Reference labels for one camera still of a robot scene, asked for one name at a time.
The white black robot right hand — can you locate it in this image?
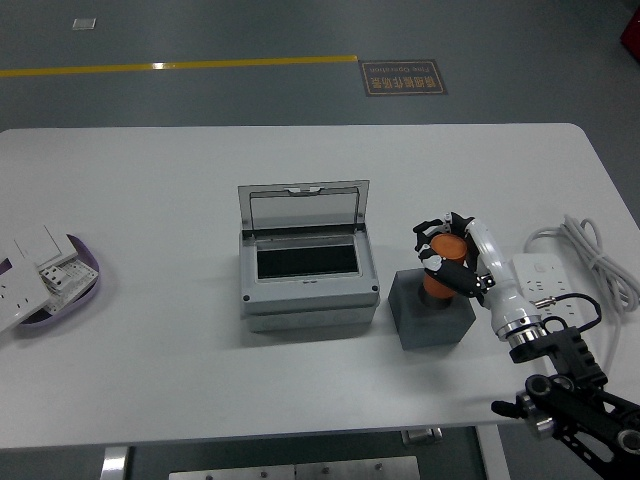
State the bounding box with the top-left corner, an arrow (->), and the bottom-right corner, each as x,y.
412,210 -> 544,346

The orange cylinder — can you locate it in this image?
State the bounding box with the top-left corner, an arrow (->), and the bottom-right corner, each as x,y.
418,234 -> 469,300

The grey enclosure box clear lid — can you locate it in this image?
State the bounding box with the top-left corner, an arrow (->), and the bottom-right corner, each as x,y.
236,179 -> 380,335

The grey cube with round hole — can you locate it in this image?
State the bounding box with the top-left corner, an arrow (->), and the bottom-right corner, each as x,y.
388,267 -> 476,352

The white power strip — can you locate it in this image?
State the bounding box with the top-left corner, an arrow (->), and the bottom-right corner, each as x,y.
510,252 -> 589,331

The white table leg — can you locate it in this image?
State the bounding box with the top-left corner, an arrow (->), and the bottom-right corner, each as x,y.
474,424 -> 511,480
99,446 -> 130,480

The brown floor sign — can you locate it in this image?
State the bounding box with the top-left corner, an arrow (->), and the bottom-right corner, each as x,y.
358,58 -> 450,98

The red object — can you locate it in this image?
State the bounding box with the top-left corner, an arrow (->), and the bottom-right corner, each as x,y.
619,10 -> 640,55

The yellow floor line tape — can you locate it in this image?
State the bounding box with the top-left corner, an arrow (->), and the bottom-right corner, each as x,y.
0,53 -> 359,79

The purple tray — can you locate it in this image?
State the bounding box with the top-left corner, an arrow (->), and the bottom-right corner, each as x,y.
19,233 -> 101,329

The white plastic electrical part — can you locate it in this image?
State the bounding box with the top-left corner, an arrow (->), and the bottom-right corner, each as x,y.
49,260 -> 99,314

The white power cord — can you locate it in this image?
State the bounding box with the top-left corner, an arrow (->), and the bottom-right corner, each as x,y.
523,214 -> 640,381

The silver table bracket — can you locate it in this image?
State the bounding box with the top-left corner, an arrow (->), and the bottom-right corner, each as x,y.
402,427 -> 444,446

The metal base plate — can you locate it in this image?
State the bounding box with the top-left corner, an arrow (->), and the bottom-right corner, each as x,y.
168,455 -> 421,480

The white wall switch panel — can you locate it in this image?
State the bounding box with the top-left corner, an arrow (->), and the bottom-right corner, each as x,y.
13,223 -> 81,266

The white wall socket panel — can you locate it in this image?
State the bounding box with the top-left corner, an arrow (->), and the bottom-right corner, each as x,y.
0,257 -> 51,335

